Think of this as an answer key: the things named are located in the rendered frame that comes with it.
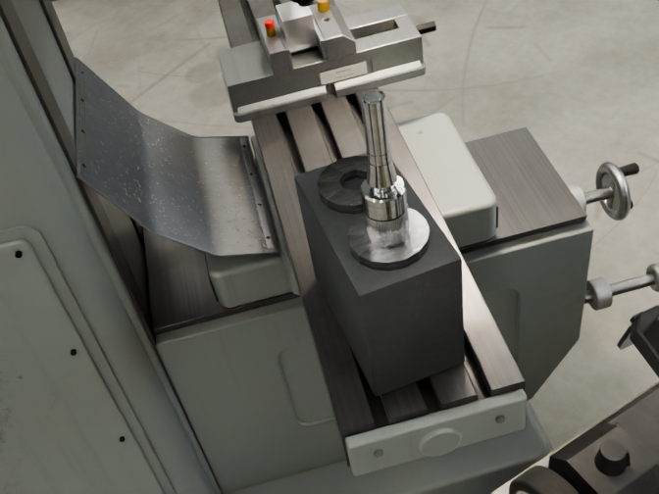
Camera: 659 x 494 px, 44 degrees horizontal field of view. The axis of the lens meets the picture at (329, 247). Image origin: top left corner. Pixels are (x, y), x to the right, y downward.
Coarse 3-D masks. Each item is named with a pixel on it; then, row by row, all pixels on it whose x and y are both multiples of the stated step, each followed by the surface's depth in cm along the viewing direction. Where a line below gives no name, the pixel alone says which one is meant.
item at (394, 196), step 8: (368, 184) 85; (400, 184) 85; (368, 192) 84; (376, 192) 84; (384, 192) 84; (392, 192) 84; (400, 192) 84; (368, 200) 84; (376, 200) 84; (384, 200) 83; (392, 200) 83; (400, 200) 84
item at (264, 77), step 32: (352, 32) 146; (384, 32) 143; (416, 32) 142; (224, 64) 143; (256, 64) 142; (288, 64) 138; (320, 64) 140; (352, 64) 142; (384, 64) 143; (416, 64) 144; (256, 96) 141; (288, 96) 142; (320, 96) 142
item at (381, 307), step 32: (352, 160) 99; (320, 192) 96; (352, 192) 95; (320, 224) 94; (352, 224) 91; (416, 224) 90; (320, 256) 102; (352, 256) 90; (384, 256) 87; (416, 256) 87; (448, 256) 88; (352, 288) 88; (384, 288) 86; (416, 288) 88; (448, 288) 90; (352, 320) 95; (384, 320) 90; (416, 320) 91; (448, 320) 94; (384, 352) 93; (416, 352) 95; (448, 352) 98; (384, 384) 97
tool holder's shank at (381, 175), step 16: (368, 96) 77; (384, 96) 77; (368, 112) 77; (384, 112) 78; (368, 128) 78; (384, 128) 79; (368, 144) 80; (384, 144) 80; (368, 160) 82; (384, 160) 81; (368, 176) 83; (384, 176) 82
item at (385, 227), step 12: (372, 216) 85; (384, 216) 85; (396, 216) 85; (372, 228) 87; (384, 228) 86; (396, 228) 86; (408, 228) 88; (372, 240) 88; (384, 240) 87; (396, 240) 87
